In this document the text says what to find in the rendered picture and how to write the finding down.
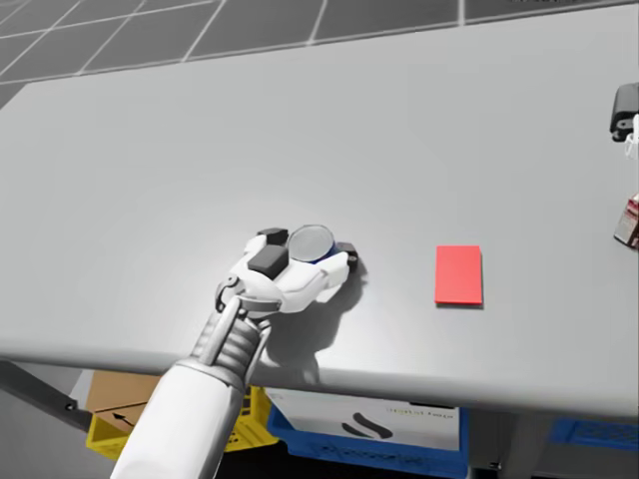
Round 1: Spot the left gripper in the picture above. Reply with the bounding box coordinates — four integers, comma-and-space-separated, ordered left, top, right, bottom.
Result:
227, 227, 358, 314

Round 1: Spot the yellow box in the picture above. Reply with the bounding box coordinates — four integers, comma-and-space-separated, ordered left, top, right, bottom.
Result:
85, 383, 281, 463

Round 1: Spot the brown box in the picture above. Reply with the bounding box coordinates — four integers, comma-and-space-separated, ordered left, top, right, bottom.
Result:
87, 371, 164, 429

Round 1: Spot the red and white carton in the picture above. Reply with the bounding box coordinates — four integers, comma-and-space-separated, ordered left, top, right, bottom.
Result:
613, 192, 639, 249

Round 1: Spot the blue can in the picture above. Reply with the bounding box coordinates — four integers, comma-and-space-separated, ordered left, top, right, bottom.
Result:
288, 224, 336, 266

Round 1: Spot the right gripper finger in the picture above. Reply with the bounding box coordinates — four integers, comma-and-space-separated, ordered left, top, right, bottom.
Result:
609, 82, 639, 161

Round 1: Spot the blue box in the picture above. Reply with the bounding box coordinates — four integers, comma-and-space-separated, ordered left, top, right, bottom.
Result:
267, 393, 473, 471
546, 417, 639, 454

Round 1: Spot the pink pad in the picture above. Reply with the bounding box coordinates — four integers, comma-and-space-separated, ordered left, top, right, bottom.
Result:
433, 243, 484, 306

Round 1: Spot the white box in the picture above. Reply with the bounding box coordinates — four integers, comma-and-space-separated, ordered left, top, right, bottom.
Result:
267, 388, 460, 453

